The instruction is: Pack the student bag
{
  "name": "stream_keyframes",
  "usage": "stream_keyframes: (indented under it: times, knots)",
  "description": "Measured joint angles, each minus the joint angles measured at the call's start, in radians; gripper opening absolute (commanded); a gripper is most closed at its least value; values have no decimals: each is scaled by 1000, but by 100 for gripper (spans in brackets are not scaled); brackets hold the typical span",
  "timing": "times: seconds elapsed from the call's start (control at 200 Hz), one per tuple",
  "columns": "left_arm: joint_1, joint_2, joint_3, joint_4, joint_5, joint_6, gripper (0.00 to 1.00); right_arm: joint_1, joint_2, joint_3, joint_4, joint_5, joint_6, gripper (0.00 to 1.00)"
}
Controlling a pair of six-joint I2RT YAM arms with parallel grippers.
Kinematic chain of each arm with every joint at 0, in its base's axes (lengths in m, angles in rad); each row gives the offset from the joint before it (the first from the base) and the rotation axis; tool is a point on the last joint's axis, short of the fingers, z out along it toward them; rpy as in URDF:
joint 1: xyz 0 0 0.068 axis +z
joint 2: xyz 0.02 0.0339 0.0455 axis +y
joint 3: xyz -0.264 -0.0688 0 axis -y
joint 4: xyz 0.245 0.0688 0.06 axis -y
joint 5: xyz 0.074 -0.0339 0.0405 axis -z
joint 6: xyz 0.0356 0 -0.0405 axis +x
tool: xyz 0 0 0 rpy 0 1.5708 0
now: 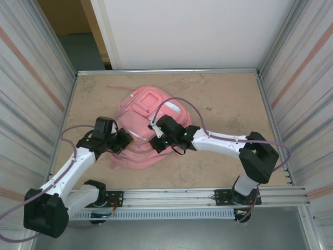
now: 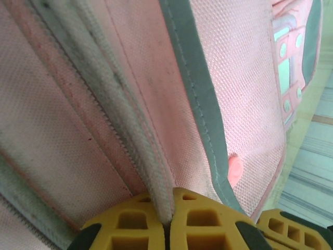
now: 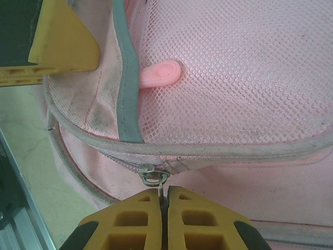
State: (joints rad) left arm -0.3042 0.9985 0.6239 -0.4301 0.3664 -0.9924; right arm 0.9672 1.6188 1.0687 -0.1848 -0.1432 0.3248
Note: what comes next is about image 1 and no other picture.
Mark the wide aluminium mounting rail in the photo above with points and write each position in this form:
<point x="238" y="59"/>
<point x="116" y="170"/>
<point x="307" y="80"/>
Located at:
<point x="169" y="196"/>

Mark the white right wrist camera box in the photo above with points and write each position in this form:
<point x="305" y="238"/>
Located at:
<point x="158" y="134"/>

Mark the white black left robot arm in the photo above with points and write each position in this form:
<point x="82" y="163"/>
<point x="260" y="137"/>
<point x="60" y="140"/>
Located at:
<point x="70" y="169"/>

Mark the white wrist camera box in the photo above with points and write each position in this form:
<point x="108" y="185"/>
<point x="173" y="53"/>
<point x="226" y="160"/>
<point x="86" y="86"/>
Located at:
<point x="158" y="134"/>
<point x="114" y="129"/>

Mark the pink student backpack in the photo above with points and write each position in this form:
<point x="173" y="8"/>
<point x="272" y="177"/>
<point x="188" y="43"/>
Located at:
<point x="145" y="159"/>

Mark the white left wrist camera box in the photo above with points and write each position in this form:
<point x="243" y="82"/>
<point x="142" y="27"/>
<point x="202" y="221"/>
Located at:
<point x="114" y="129"/>

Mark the brown wooden door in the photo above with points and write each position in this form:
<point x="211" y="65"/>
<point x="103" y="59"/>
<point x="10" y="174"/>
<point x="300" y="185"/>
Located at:
<point x="67" y="15"/>

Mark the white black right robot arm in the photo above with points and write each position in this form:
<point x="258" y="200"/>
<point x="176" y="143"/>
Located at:
<point x="221" y="142"/>

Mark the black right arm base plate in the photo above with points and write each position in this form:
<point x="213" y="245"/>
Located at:
<point x="221" y="198"/>

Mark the aluminium side rail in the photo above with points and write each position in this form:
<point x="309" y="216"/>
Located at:
<point x="73" y="88"/>
<point x="266" y="104"/>

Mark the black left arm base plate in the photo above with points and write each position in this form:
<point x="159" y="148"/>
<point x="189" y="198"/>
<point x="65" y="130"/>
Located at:
<point x="117" y="198"/>

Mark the aluminium table edge rail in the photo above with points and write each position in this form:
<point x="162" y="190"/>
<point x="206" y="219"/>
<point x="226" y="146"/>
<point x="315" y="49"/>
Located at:
<point x="130" y="71"/>

